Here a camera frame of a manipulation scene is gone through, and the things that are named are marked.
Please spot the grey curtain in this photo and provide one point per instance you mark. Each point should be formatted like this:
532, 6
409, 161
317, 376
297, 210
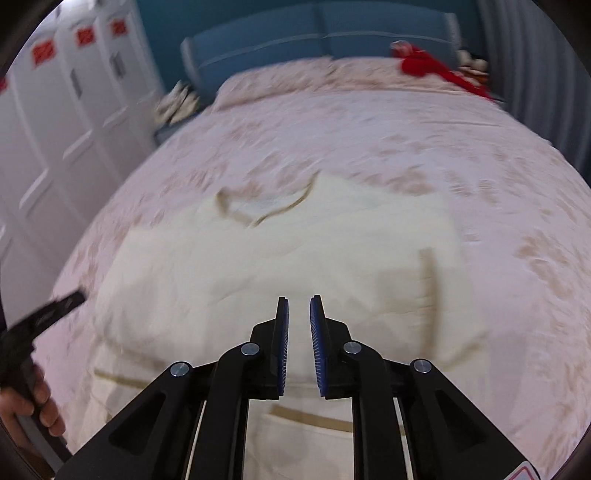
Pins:
531, 69

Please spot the red cloth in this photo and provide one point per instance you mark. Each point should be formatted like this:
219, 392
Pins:
425, 64

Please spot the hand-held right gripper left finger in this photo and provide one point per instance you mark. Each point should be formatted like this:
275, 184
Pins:
282, 347

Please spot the person's left hand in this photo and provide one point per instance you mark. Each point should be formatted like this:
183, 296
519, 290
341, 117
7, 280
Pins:
42, 406

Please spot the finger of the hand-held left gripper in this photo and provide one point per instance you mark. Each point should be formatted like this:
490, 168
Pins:
60, 305

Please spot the cream quilted jacket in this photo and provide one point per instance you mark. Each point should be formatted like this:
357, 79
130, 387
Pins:
231, 277

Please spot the patterned white cloth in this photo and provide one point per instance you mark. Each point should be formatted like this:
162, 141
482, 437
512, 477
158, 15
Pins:
473, 64

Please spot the pink floral pillow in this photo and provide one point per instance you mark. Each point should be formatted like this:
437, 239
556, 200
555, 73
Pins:
369, 74
268, 85

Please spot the folded cream cloths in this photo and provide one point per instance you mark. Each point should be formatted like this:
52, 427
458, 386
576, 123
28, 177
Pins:
178, 104

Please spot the blue padded headboard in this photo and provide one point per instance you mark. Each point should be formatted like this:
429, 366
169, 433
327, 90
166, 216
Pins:
295, 32

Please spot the bed with pink floral sheet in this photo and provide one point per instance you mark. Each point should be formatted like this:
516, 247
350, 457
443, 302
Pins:
369, 138

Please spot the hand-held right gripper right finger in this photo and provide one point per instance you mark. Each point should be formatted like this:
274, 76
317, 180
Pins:
317, 350

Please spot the white wardrobe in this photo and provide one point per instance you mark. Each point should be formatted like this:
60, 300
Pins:
60, 138

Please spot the red paper sticker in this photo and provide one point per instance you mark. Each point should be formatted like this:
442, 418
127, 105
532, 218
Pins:
119, 26
2, 84
86, 36
44, 53

